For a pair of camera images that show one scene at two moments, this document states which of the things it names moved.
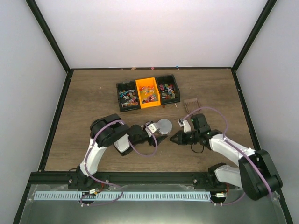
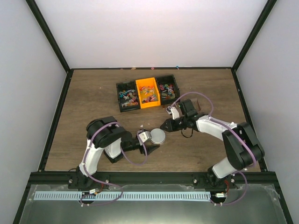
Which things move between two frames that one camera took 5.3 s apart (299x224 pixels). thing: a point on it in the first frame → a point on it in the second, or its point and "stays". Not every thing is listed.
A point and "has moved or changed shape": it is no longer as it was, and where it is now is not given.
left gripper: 159,139 → 151,148
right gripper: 181,140 → 169,122
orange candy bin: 148,92 stays
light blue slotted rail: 122,196 stays
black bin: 169,91 stays
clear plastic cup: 164,133 has moved or changed shape
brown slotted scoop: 191,104 stays
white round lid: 165,125 has moved or changed shape
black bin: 128,96 stays
